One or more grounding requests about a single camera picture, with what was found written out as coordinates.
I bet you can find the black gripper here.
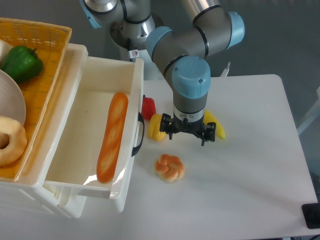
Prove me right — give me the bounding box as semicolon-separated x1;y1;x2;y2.
159;113;217;147

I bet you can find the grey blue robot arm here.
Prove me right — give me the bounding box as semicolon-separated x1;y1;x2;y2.
80;0;245;143

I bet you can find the white drawer cabinet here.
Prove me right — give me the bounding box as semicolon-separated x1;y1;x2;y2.
0;43;88;217

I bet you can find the yellow toy banana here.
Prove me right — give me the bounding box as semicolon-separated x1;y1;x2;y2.
203;109;226;140

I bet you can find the yellow toy bell pepper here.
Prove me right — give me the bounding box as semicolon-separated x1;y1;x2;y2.
147;113;166;142

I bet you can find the knotted toy bread roll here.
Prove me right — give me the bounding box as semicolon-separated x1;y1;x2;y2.
153;154;186;183

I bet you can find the red toy bell pepper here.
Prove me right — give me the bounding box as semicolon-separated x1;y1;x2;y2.
141;97;156;120

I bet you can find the orange toy baguette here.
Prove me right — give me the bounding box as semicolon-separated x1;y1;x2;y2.
96;92;129;184

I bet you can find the black device at edge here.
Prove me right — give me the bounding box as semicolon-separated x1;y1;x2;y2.
301;203;320;229

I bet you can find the yellow woven basket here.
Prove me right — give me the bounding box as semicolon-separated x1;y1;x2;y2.
0;17;72;182

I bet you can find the green toy bell pepper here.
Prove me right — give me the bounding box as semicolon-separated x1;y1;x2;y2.
0;45;44;84

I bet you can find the white plate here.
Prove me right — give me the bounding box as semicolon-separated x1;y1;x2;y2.
0;70;26;125

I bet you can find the white toy vegetable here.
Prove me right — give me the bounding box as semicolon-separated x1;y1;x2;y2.
0;39;13;64

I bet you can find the white frame at right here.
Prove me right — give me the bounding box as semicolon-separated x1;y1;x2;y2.
296;87;320;135

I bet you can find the toy bagel ring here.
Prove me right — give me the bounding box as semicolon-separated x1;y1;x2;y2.
0;115;28;167

